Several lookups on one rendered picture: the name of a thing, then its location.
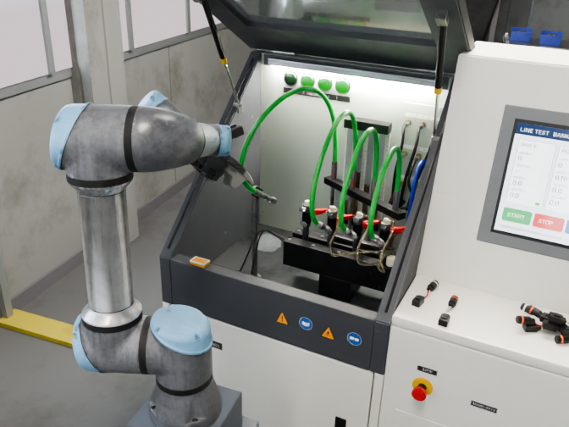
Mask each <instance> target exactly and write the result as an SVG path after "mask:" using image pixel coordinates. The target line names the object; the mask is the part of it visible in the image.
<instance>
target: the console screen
mask: <svg viewBox="0 0 569 427"><path fill-rule="evenodd" d="M477 240H478V241H485V242H488V243H493V244H496V245H500V246H504V247H510V248H515V249H518V250H522V251H526V252H532V253H537V254H540V255H544V256H548V257H552V258H559V259H562V260H566V261H569V113H564V112H557V111H551V110H545V109H539V108H528V107H522V106H516V105H510V104H506V105H505V109H504V113H503V118H502V121H501V126H500V133H499V137H498V141H497V145H496V149H495V153H494V161H493V164H492V169H491V172H490V177H489V183H488V188H487V192H486V196H485V200H484V204H483V212H482V215H481V219H480V224H479V227H478V234H477Z"/></svg>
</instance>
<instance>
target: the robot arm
mask: <svg viewBox="0 0 569 427"><path fill-rule="evenodd" d="M244 134H245V132H244V129H243V126H241V125H231V126H227V125H220V124H216V125H208V124H203V123H198V122H197V121H196V120H195V119H193V118H192V117H190V116H188V115H185V114H184V113H183V112H182V111H181V110H180V109H178V108H177V107H176V106H175V105H174V104H173V103H171V102H170V101H169V99H168V98H167V97H165V96H164V95H162V94H161V93H160V92H159V91H151V92H149V93H148V94H147V95H146V96H145V97H144V98H143V99H142V100H141V102H140V103H139V105H138V106H134V105H113V104H93V103H72V104H68V105H66V106H64V107H63V108H62V109H61V110H60V111H59V112H58V114H57V116H56V118H55V120H54V123H53V125H52V131H51V135H50V144H49V151H50V158H51V161H52V164H53V166H54V167H55V168H57V169H60V170H65V172H66V180H67V183H68V184H69V185H70V186H72V187H73V188H74V189H76V190H77V198H78V207H79V216H80V231H81V240H82V247H83V256H84V265H85V272H86V288H87V296H88V304H86V305H85V306H84V308H83V309H82V312H81V314H80V315H79V316H78V317H77V319H76V321H75V324H74V328H73V335H74V338H72V345H73V351H74V355H75V359H76V361H77V363H78V364H79V365H80V366H81V367H82V368H83V369H85V370H88V371H95V372H98V373H102V374H106V373H122V374H155V375H156V384H155V386H154V389H153V392H152V396H151V399H150V415H151V419H152V422H153V423H154V424H155V425H156V426H157V427H209V426H211V425H212V424H213V423H214V422H215V421H216V420H217V419H218V417H219V415H220V414H221V411H222V396H221V393H220V390H219V388H218V387H217V384H216V382H215V379H214V378H213V352H212V345H213V336H212V333H211V325H210V322H209V320H208V318H207V317H206V316H205V315H204V314H203V313H202V312H201V311H199V310H198V309H196V308H193V307H190V306H186V305H168V307H167V308H166V307H163V308H160V309H158V310H157V311H156V312H155V313H154V314H153V315H143V314H142V306H141V303H140V302H139V301H138V300H136V299H135V298H134V295H133V283H132V270H131V258H130V235H129V223H128V211H127V199H126V186H127V185H128V184H129V183H130V182H131V181H132V180H133V179H134V172H143V173H146V172H157V171H163V170H167V169H174V168H178V167H181V166H185V165H188V164H191V165H192V166H193V168H194V169H196V170H197V171H198V173H200V174H202V175H203V176H204V177H205V178H208V179H209V180H215V181H217V180H218V178H219V177H221V176H222V175H223V174H224V181H223V183H224V184H225V185H226V186H229V185H230V186H231V187H232V188H236V187H238V186H239V185H240V184H242V183H243V182H244V181H245V180H247V182H248V183H249V182H250V183H251V184H252V185H253V183H254V182H253V179H252V177H251V175H250V174H249V173H248V172H247V171H246V169H245V168H244V167H243V166H242V165H241V164H240V163H239V162H238V161H236V160H235V159H234V158H232V156H231V155H230V151H231V141H232V139H234V138H237V137H239V136H242V135H244Z"/></svg>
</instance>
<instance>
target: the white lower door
mask: <svg viewBox="0 0 569 427"><path fill-rule="evenodd" d="M206 317H207V318H208V320H209V322H210V325H211V333H212V336H213V345H212V352H213V378H214V379H215V382H216V384H217V385H220V386H223V387H226V388H230V389H232V390H236V391H240V392H242V416H245V417H248V418H251V419H256V420H259V427H368V424H369V416H370V409H371V401H372V394H373V381H374V374H375V373H374V372H372V371H370V370H366V369H362V368H359V367H357V366H354V365H351V364H348V363H344V362H341V361H339V360H336V359H333V358H329V357H326V356H324V355H321V354H318V353H315V352H311V351H308V350H306V349H303V348H300V347H296V346H293V345H291V344H288V343H285V342H282V341H278V340H275V339H273V338H270V337H267V336H265V335H260V334H258V333H256V332H253V331H250V330H246V329H243V328H241V327H238V326H235V325H232V324H228V323H225V322H223V321H220V320H217V319H213V318H210V317H208V316H206Z"/></svg>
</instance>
